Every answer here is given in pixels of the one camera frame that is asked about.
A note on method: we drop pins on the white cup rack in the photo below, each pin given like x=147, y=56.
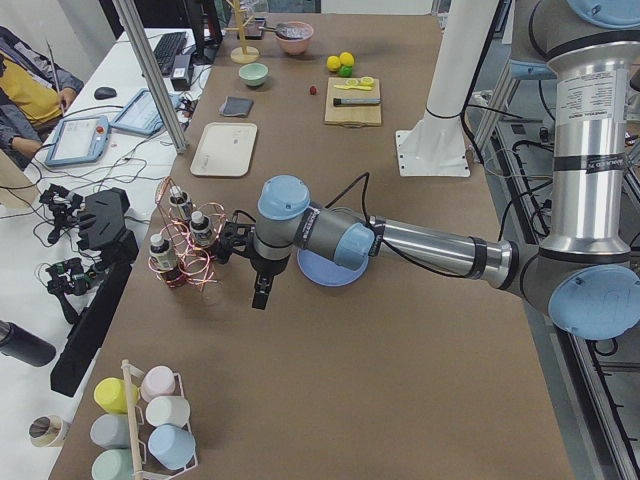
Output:
x=136, y=419

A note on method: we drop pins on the cream rabbit tray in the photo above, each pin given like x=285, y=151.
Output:
x=224, y=150

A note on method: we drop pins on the grey cup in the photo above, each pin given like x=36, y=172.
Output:
x=111, y=431

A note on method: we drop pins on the yellow lemon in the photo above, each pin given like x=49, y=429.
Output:
x=346, y=59
x=333, y=63

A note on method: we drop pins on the seated person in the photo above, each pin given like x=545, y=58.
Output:
x=35, y=94

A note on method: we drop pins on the black thermos bottle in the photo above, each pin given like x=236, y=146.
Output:
x=25, y=346

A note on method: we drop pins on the yellow plastic knife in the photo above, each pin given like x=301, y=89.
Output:
x=358, y=87

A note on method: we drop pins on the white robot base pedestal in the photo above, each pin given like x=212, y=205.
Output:
x=435, y=146

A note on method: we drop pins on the black gripper stand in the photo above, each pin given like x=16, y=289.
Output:
x=89, y=296

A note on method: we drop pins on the blue round plate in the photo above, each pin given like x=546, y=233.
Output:
x=326, y=273

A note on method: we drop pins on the grey folded cloth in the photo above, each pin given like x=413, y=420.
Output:
x=236, y=107

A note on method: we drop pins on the tea bottle front middle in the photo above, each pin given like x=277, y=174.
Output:
x=201, y=229

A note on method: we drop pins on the yellow cup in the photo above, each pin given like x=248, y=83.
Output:
x=109, y=394

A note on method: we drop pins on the wooden cup tree stand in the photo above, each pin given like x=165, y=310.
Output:
x=244, y=54

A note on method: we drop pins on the teach pendant near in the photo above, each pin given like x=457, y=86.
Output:
x=78, y=141

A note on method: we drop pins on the black computer mouse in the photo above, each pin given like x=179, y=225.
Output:
x=104, y=93

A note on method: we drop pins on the yellow lemon far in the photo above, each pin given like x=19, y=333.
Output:
x=346, y=59

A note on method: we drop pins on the steel muddler black tip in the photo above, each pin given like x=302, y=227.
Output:
x=342, y=102

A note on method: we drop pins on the mint green bowl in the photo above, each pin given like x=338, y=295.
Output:
x=253, y=74

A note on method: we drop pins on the black keyboard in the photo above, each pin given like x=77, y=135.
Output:
x=168, y=48

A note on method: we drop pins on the tea bottle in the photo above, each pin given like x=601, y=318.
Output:
x=201, y=229
x=164, y=260
x=181, y=203

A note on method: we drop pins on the teach pendant far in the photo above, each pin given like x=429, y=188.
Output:
x=139, y=116

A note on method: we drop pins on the green lime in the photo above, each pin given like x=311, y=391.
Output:
x=345, y=71

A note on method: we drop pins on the blue cup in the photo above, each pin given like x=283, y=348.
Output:
x=173, y=447

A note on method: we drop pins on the tea bottle back right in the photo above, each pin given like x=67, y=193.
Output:
x=181, y=203

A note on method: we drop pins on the copper wire bottle rack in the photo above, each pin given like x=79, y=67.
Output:
x=196, y=263

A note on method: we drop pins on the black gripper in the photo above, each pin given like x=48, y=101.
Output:
x=265, y=265

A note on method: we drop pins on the pink ice bowl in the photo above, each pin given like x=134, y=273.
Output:
x=297, y=47

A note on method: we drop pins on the wooden cutting board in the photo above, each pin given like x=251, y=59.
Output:
x=355, y=116

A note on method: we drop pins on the pink cup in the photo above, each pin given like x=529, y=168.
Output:
x=158, y=381

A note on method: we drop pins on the mint cup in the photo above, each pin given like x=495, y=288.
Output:
x=113, y=464

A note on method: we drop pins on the yellow lemon near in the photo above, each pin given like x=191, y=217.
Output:
x=333, y=63

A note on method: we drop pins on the white cup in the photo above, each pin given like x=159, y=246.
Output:
x=173, y=410

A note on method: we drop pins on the aluminium frame post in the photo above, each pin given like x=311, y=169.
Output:
x=133, y=26

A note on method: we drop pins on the metal ice scoop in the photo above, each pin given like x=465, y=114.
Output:
x=284, y=31

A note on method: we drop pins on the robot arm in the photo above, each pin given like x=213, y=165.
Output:
x=293, y=139

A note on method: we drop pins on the teach pendant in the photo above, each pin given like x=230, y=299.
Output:
x=139, y=116
x=78, y=141

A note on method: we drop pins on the tea bottle back left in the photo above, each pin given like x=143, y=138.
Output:
x=164, y=260

